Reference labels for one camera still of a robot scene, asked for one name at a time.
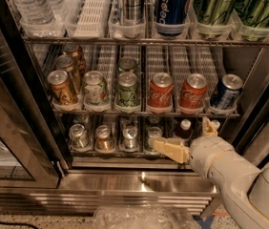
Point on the white green patterned can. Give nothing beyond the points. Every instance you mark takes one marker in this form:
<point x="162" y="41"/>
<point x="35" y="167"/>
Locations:
<point x="95" y="88"/>

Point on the right brown bottle white cap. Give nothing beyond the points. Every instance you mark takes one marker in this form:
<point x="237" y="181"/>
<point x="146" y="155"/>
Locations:
<point x="216" y="123"/>

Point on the stainless steel fridge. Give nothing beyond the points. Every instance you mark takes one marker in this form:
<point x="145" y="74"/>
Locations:
<point x="88" y="180"/>

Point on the front green soda can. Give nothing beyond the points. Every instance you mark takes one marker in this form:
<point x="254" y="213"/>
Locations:
<point x="126" y="94"/>

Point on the right red Coca-Cola can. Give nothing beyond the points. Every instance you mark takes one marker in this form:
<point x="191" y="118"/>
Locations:
<point x="193" y="90"/>

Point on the left red Coca-Cola can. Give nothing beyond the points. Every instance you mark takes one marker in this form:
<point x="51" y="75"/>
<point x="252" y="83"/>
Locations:
<point x="161" y="87"/>

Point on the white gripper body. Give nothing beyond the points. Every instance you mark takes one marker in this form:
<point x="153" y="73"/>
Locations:
<point x="206" y="155"/>

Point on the left brown bottle white cap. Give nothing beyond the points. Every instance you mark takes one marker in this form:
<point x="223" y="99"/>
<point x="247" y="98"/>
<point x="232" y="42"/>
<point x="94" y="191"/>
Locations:
<point x="183" y="129"/>

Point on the silver green can bottom shelf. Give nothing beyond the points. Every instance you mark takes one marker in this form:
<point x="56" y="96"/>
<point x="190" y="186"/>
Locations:
<point x="79" y="137"/>

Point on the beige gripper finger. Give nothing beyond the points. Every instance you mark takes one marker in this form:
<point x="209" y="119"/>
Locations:
<point x="171" y="147"/>
<point x="208" y="128"/>

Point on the orange soda can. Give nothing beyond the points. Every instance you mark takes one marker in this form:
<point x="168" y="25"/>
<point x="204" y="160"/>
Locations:
<point x="70" y="65"/>
<point x="76" y="52"/>
<point x="62" y="87"/>

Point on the red coca-cola can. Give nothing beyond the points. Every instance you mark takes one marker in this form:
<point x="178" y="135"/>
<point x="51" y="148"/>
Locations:
<point x="161" y="87"/>
<point x="193" y="90"/>

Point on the gold can bottom shelf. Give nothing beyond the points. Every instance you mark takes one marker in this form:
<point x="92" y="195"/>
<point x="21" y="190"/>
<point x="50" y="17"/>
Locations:
<point x="104" y="138"/>

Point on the left green tall can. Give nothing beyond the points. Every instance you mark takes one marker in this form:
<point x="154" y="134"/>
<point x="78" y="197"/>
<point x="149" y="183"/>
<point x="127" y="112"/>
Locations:
<point x="213" y="18"/>

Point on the blue tape piece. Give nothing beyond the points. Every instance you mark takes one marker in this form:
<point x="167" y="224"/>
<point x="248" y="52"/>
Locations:
<point x="204" y="223"/>

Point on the blue Pepsi can middle shelf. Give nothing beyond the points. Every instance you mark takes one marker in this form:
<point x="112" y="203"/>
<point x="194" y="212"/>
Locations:
<point x="226" y="92"/>

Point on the glass fridge door left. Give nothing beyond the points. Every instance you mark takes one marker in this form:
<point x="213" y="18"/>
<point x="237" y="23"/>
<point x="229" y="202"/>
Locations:
<point x="28" y="153"/>

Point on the green soda can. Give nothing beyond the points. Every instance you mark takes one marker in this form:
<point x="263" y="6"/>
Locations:
<point x="126" y="94"/>
<point x="127" y="65"/>

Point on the brown bottle white cap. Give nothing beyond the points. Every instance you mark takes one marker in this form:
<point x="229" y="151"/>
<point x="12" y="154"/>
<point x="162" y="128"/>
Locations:
<point x="216" y="123"/>
<point x="183" y="129"/>

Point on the plaid tall can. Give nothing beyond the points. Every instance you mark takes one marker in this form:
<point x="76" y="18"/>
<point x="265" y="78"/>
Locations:
<point x="131" y="12"/>

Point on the rear green soda can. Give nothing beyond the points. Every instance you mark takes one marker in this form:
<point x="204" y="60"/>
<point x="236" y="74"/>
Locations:
<point x="127" y="65"/>

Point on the large blue Pepsi can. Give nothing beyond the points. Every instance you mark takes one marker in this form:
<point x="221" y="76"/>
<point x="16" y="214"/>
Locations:
<point x="170" y="16"/>

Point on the clear water bottle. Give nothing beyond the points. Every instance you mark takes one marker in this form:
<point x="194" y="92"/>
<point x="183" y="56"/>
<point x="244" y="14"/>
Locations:
<point x="35" y="12"/>

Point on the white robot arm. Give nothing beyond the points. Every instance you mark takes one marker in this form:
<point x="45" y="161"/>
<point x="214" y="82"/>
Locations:
<point x="243" y="187"/>

